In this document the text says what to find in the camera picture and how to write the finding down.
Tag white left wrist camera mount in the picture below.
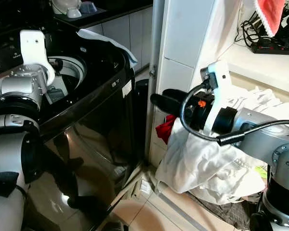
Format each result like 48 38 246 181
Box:
20 30 56 86

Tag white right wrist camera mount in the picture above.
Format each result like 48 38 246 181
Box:
200 60 233 136

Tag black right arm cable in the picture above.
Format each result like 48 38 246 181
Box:
180 81 289 147

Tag black top-load washing machine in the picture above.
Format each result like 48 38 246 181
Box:
0 18 138 231

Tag yellow-green small item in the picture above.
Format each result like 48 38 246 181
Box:
253 166 269 180

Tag red garment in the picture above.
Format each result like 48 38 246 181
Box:
155 115 178 145

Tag white ceramic cup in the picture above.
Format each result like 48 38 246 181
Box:
50 0 83 19

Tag white laundry pile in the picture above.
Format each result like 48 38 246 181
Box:
154 87 289 205

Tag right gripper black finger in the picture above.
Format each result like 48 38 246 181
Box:
150 94 185 115
162 89 190 103

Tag small blue-grey container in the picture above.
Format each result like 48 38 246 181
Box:
79 1 98 15

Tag white cloth on washer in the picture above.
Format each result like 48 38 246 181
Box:
77 28 138 67

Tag dark kitchen countertop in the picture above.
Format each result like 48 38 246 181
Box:
52 0 154 28

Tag black power strip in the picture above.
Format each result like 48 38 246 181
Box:
250 38 289 55

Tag grey vertical pipe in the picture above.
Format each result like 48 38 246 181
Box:
144 0 166 165

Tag orange-red hanging towel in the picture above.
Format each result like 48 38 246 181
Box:
254 0 286 38

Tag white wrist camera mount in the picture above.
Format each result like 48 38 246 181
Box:
200 60 233 136
20 30 56 86

